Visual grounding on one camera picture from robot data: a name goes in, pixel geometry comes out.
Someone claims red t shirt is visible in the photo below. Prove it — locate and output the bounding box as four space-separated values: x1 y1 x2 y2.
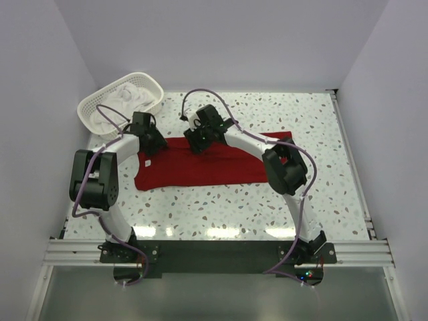
134 131 294 191

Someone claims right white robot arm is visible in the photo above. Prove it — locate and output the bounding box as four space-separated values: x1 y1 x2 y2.
181 105 326 256

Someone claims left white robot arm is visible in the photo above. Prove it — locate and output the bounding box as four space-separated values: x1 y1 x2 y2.
69 112 167 243

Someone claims white cloth in basket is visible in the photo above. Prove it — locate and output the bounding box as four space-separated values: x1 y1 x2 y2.
90 82 155 133

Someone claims white plastic laundry basket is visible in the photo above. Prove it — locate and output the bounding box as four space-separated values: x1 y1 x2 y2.
77 72 164 140

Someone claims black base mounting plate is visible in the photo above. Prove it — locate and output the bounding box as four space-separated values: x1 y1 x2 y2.
98 234 337 281

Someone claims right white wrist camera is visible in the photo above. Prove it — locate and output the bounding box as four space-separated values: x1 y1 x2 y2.
187 112 201 130

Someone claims aluminium front rail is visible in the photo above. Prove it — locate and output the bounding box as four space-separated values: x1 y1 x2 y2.
43 239 395 268

